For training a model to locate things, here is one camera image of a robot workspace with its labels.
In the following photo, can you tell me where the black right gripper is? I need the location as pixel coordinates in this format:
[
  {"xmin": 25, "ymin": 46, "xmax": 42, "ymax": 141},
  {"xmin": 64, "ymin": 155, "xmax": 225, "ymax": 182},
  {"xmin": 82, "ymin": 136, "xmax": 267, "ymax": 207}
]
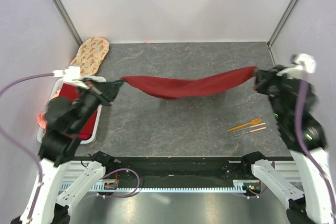
[{"xmin": 253, "ymin": 64, "xmax": 297, "ymax": 122}]

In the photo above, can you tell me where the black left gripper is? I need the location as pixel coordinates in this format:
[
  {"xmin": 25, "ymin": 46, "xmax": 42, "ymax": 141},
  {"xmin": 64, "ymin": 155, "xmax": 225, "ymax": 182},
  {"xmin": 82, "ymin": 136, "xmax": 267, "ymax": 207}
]
[{"xmin": 70, "ymin": 76, "xmax": 124, "ymax": 132}]

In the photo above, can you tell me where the red cloth napkin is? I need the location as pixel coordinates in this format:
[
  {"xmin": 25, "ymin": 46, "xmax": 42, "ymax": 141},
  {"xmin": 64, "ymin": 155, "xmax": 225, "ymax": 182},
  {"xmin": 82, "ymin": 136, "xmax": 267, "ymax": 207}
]
[{"xmin": 121, "ymin": 66, "xmax": 257, "ymax": 100}]

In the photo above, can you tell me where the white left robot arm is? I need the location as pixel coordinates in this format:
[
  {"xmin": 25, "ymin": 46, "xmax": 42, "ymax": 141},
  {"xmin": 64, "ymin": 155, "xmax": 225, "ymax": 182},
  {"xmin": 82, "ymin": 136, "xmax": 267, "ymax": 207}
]
[{"xmin": 11, "ymin": 78, "xmax": 123, "ymax": 223}]

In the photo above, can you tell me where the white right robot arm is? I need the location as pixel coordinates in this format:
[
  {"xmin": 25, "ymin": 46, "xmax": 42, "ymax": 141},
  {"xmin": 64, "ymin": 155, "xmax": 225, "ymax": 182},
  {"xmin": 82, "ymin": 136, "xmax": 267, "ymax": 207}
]
[{"xmin": 240, "ymin": 65, "xmax": 335, "ymax": 223}]

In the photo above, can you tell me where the orange plastic fork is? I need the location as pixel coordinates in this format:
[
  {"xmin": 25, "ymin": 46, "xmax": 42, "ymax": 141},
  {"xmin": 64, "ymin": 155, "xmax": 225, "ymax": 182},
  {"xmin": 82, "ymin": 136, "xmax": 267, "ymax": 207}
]
[{"xmin": 227, "ymin": 118, "xmax": 262, "ymax": 132}]

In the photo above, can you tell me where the floral oval placemat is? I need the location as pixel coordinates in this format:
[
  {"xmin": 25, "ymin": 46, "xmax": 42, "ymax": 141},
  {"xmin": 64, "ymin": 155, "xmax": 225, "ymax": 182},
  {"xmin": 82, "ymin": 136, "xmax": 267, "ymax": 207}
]
[{"xmin": 70, "ymin": 37, "xmax": 110, "ymax": 76}]

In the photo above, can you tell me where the red cloth in basket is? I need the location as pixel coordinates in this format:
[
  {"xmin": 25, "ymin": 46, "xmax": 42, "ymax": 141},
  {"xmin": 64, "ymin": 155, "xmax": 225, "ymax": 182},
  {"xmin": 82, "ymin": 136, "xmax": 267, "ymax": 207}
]
[{"xmin": 59, "ymin": 83, "xmax": 102, "ymax": 144}]

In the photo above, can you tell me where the white plastic basket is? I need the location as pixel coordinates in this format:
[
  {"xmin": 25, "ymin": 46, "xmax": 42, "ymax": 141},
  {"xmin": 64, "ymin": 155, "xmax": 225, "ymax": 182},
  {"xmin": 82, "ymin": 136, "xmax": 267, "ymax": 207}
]
[{"xmin": 37, "ymin": 78, "xmax": 102, "ymax": 144}]

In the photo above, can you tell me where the salmon pink cloth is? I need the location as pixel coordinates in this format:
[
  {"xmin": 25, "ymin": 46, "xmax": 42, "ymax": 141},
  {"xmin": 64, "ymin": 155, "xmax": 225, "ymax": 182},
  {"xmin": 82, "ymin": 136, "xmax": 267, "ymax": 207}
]
[{"xmin": 37, "ymin": 112, "xmax": 47, "ymax": 129}]

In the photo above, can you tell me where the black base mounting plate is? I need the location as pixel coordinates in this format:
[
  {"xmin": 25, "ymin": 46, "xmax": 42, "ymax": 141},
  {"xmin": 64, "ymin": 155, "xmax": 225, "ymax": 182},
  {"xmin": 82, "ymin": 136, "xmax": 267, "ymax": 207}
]
[{"xmin": 85, "ymin": 155, "xmax": 279, "ymax": 190}]

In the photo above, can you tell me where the chopstick with tan handle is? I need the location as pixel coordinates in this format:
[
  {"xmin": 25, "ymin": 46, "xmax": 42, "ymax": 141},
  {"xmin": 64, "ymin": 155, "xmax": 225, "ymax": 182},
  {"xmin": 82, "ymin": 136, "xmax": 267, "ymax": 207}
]
[{"xmin": 235, "ymin": 122, "xmax": 266, "ymax": 131}]

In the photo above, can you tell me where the white slotted cable duct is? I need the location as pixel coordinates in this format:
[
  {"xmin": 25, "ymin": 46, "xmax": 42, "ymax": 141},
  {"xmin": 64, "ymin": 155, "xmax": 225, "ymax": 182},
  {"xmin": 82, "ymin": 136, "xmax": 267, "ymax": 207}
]
[{"xmin": 60, "ymin": 180, "xmax": 260, "ymax": 193}]

